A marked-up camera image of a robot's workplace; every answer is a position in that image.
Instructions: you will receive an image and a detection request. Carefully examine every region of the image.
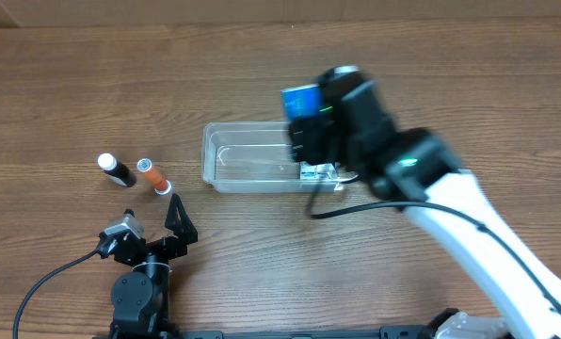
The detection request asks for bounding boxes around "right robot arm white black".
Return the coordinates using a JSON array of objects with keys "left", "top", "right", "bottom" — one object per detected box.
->
[{"left": 281, "top": 78, "right": 561, "bottom": 338}]

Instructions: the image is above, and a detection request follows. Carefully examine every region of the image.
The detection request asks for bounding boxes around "clear plastic container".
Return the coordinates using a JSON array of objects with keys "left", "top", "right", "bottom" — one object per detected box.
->
[{"left": 201, "top": 121, "right": 354, "bottom": 194}]

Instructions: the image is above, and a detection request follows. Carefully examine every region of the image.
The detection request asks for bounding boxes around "orange vial white cap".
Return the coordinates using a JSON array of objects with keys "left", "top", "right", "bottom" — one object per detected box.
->
[{"left": 136, "top": 158, "right": 172, "bottom": 195}]

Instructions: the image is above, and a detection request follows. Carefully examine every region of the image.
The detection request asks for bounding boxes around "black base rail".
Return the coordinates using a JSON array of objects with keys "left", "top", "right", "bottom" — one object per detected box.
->
[{"left": 91, "top": 308, "right": 512, "bottom": 339}]

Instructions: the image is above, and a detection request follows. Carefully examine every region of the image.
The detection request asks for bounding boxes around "white medicine box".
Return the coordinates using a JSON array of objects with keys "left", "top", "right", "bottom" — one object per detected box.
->
[{"left": 300, "top": 162, "right": 338, "bottom": 181}]

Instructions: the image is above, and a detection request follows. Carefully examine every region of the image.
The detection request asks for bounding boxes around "black vial white cap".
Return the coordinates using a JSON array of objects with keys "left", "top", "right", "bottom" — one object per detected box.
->
[{"left": 97, "top": 153, "right": 136, "bottom": 187}]

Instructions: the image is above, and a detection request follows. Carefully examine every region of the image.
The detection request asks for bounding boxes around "blue medicine box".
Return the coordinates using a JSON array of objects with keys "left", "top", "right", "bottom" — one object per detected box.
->
[{"left": 281, "top": 84, "right": 323, "bottom": 121}]

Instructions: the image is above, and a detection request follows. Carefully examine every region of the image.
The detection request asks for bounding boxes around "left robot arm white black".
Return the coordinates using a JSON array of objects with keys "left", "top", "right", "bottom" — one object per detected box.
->
[{"left": 99, "top": 193, "right": 198, "bottom": 338}]

